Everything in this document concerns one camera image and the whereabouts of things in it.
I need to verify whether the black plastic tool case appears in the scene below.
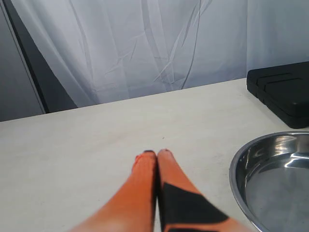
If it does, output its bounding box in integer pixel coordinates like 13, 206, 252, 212
246, 61, 309, 129

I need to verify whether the round steel bowl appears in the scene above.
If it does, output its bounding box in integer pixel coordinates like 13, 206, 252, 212
229, 131, 309, 232

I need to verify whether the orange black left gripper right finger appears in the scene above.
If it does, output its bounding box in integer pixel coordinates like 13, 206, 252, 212
157, 149, 250, 232

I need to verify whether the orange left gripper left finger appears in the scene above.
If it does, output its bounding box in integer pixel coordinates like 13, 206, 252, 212
71, 150, 156, 232

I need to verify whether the dark vertical frame post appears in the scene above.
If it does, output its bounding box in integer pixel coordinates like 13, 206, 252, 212
3, 0, 77, 113

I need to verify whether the white backdrop curtain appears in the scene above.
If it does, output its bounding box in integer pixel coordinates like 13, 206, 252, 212
13, 0, 309, 107

